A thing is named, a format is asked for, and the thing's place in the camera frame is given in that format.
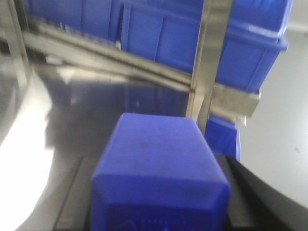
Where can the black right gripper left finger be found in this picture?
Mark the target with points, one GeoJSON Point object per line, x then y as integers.
{"type": "Point", "coordinates": [74, 214]}

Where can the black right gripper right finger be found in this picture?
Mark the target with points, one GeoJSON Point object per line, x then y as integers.
{"type": "Point", "coordinates": [255, 205]}

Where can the blue bottle-shaped part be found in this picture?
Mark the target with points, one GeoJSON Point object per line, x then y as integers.
{"type": "Point", "coordinates": [157, 173]}

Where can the blue bin below shelf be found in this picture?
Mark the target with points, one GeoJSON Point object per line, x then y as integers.
{"type": "Point", "coordinates": [223, 137]}

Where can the blue bin left on table shelf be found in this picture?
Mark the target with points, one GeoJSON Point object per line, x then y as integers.
{"type": "Point", "coordinates": [99, 18]}

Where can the blue bin on table shelf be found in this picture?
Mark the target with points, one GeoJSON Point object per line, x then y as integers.
{"type": "Point", "coordinates": [164, 31]}
{"type": "Point", "coordinates": [99, 18]}

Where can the blue bin middle on table shelf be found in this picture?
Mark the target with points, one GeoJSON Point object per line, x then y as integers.
{"type": "Point", "coordinates": [164, 31]}

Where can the stainless steel table shelf frame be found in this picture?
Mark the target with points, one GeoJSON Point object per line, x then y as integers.
{"type": "Point", "coordinates": [206, 96]}

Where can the blue bin right outside frame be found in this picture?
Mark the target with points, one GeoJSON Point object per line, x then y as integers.
{"type": "Point", "coordinates": [255, 37]}

